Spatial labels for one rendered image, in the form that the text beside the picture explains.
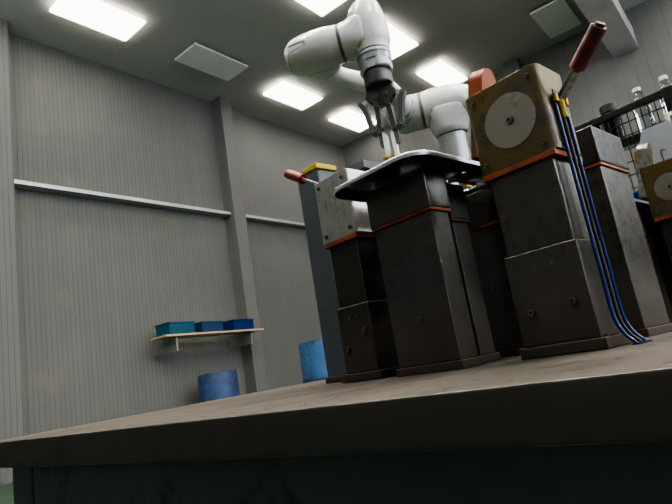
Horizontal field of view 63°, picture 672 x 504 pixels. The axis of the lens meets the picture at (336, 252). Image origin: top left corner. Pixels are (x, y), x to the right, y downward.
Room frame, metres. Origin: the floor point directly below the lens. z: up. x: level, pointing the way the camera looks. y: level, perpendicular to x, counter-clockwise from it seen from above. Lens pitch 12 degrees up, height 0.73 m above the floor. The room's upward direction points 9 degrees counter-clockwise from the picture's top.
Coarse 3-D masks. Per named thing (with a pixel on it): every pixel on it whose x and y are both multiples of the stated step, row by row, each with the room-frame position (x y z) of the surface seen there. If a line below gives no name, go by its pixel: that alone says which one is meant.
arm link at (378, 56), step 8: (368, 48) 1.27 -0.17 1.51; (376, 48) 1.27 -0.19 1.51; (384, 48) 1.28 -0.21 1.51; (360, 56) 1.29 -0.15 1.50; (368, 56) 1.28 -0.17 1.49; (376, 56) 1.27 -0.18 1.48; (384, 56) 1.28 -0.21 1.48; (360, 64) 1.30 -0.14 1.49; (368, 64) 1.28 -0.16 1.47; (376, 64) 1.27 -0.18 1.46; (384, 64) 1.28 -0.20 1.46; (360, 72) 1.31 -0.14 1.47
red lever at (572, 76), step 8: (592, 24) 0.58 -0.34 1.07; (600, 24) 0.58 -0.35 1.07; (592, 32) 0.59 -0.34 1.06; (600, 32) 0.58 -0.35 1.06; (584, 40) 0.60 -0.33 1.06; (592, 40) 0.59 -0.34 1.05; (600, 40) 0.59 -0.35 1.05; (584, 48) 0.60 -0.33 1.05; (592, 48) 0.60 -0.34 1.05; (576, 56) 0.61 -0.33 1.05; (584, 56) 0.61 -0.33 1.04; (592, 56) 0.61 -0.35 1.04; (576, 64) 0.61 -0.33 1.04; (584, 64) 0.61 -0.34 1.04; (576, 72) 0.62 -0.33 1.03; (568, 80) 0.63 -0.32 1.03; (568, 88) 0.64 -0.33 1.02; (560, 96) 0.65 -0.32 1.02
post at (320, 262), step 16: (320, 176) 1.10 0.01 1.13; (304, 192) 1.13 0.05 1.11; (304, 208) 1.13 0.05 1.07; (320, 240) 1.11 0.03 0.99; (320, 256) 1.11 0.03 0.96; (320, 272) 1.12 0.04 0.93; (320, 288) 1.13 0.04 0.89; (320, 304) 1.13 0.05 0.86; (336, 304) 1.10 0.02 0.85; (320, 320) 1.14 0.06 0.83; (336, 320) 1.10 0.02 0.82; (336, 336) 1.11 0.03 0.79; (336, 352) 1.11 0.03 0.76; (336, 368) 1.12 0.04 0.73
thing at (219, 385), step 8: (200, 376) 8.89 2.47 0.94; (208, 376) 8.81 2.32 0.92; (216, 376) 8.80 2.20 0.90; (224, 376) 8.84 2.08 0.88; (232, 376) 8.95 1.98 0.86; (200, 384) 8.91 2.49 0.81; (208, 384) 8.81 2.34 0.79; (216, 384) 8.80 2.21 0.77; (224, 384) 8.84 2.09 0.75; (232, 384) 8.93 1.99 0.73; (200, 392) 8.93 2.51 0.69; (208, 392) 8.81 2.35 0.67; (216, 392) 8.80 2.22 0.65; (224, 392) 8.82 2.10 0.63; (232, 392) 8.91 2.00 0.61; (200, 400) 8.97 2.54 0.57; (208, 400) 8.82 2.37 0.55
